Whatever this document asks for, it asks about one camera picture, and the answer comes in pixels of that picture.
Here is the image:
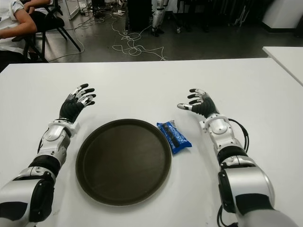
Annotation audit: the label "white side table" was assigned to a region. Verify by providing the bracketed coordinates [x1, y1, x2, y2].
[262, 46, 303, 87]

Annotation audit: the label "tangled white floor cable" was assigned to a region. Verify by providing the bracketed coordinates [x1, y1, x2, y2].
[111, 9, 168, 61]

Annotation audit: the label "white leaning panel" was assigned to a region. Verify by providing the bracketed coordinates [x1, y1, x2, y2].
[65, 0, 82, 21]

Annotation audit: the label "seated person in white shirt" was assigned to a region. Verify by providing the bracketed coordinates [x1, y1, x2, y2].
[0, 0, 38, 71]

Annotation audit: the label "round dark brown tray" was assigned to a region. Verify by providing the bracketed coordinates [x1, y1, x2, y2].
[75, 119, 172, 207]

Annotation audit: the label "silver humanoid robot legs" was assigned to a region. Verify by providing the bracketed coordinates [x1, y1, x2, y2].
[151, 0, 170, 37]

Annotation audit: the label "black wrist cable bundle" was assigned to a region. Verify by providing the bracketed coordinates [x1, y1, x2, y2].
[228, 118, 250, 154]

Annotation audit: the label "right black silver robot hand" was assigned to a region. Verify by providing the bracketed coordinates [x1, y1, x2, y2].
[177, 88, 220, 119]

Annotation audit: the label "black folding chair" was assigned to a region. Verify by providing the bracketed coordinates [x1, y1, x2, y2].
[23, 0, 85, 62]

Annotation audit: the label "blue Oreo cookie packet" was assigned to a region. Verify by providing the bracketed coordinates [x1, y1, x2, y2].
[156, 120, 192, 156]

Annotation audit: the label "white cabinet with black base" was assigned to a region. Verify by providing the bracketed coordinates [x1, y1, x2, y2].
[261, 0, 303, 31]

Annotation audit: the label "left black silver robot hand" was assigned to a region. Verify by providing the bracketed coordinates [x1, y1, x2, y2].
[58, 83, 97, 125]

